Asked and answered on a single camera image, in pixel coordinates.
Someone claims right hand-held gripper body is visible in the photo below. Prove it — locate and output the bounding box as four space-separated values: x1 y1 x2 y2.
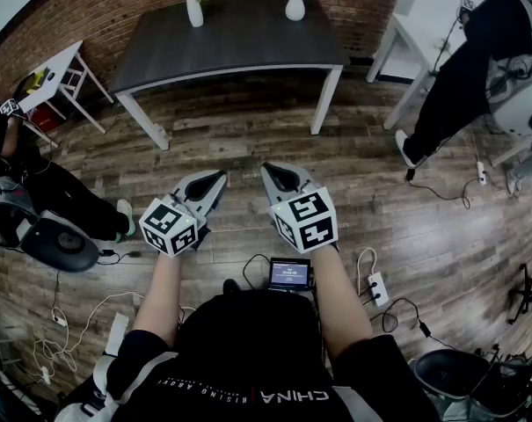
269 186 339 254

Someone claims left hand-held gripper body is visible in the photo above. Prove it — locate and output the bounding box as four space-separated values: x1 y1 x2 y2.
138 186 216 258

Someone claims white plastic container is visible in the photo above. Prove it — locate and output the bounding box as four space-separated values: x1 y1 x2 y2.
186 0 205 29

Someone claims person's right forearm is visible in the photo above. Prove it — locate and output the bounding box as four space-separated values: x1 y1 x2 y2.
311 243 375 363

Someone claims person's left forearm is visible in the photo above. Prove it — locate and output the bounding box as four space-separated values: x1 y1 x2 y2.
131 248 184 352

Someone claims round white vase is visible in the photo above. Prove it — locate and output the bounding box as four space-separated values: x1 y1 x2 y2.
284 0 307 22

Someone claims small screen device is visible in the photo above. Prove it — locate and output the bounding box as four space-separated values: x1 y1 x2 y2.
267 257 316 294

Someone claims black dome backpack unit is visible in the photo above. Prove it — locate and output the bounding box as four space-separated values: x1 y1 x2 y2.
410 348 532 419
20 210 101 274

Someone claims white flat bar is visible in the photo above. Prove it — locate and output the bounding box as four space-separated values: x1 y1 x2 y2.
104 313 131 356

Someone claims dark wooden table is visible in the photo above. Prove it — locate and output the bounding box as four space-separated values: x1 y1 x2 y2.
108 0 353 151

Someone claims person's black shirt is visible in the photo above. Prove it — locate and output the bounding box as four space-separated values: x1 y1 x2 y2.
102 287 442 422

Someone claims red box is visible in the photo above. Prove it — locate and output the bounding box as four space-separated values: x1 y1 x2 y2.
29 102 63 134

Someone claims large white table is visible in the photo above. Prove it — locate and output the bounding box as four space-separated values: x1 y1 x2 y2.
365 0 506 131

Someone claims small white side table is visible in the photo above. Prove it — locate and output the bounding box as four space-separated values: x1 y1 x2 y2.
17 40 115 149

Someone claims slim white power strip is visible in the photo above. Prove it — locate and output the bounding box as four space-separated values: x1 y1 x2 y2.
470 132 489 187

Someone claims white backpack unit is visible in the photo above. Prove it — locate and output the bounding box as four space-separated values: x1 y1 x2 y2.
484 54 532 139

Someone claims black office chair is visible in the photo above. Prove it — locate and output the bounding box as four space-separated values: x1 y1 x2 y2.
506 262 532 328

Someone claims black adapter with cable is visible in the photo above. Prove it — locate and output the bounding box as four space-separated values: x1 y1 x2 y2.
97 247 142 266

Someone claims black power adapter cable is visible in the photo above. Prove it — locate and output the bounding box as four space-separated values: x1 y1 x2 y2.
381 296 463 352

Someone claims tangled white cable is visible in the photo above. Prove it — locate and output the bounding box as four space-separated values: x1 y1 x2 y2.
31 291 146 385

